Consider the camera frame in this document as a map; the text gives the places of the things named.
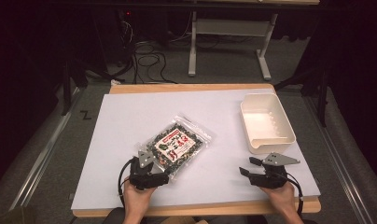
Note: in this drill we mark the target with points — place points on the person's dark clothing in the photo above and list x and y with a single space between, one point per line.
233 219

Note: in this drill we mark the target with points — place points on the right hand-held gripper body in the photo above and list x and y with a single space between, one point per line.
270 177

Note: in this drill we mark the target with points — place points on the person's left hand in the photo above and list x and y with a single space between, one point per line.
136 196

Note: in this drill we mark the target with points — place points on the person's right hand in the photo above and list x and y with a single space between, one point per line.
278 196

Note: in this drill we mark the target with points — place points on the clear packet of dark snacks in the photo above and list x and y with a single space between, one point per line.
177 144

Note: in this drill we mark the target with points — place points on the white table sheet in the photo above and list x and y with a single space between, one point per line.
140 118

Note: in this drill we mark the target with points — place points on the white plastic bin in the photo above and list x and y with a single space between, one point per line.
266 124

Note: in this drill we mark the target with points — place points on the white desk frame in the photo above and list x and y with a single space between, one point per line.
230 26

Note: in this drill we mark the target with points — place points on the white plug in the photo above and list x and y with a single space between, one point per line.
115 82

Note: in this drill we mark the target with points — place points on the black stand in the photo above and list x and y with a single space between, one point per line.
322 93
68 84

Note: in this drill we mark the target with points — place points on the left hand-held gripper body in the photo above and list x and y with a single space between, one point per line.
146 179

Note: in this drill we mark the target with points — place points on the metal floor rail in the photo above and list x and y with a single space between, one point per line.
339 155
43 152

